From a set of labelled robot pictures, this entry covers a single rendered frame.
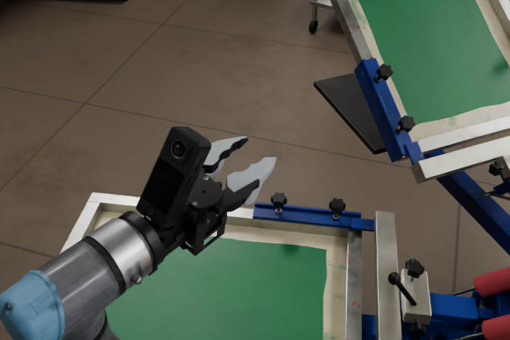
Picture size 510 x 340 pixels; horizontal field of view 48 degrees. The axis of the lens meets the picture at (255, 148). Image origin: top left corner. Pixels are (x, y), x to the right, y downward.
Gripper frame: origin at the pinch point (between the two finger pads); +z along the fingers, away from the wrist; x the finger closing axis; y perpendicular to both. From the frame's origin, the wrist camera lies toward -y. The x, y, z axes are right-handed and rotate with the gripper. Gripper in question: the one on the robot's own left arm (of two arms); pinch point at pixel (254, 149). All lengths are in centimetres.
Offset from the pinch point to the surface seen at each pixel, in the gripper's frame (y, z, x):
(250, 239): 76, 36, -24
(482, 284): 57, 54, 31
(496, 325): 55, 45, 38
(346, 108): 78, 106, -41
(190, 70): 197, 190, -209
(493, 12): 37, 137, -14
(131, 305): 77, 0, -31
